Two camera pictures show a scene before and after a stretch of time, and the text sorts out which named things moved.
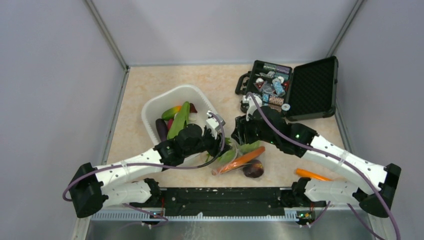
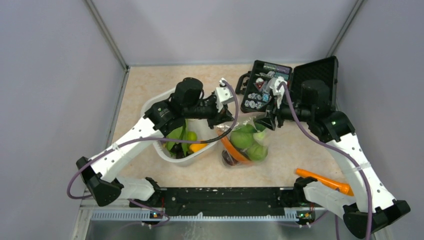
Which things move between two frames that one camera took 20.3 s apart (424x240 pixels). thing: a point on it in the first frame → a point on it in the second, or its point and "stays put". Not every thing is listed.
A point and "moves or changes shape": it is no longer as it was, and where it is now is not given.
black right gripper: (241, 131) → (267, 119)
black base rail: (221, 201) stays put
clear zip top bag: (240, 156) moves or changes shape
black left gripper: (216, 143) → (218, 118)
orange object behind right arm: (305, 173) stays put
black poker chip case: (305, 91) stays put
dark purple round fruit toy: (254, 169) → (228, 159)
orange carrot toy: (239, 161) moves or changes shape
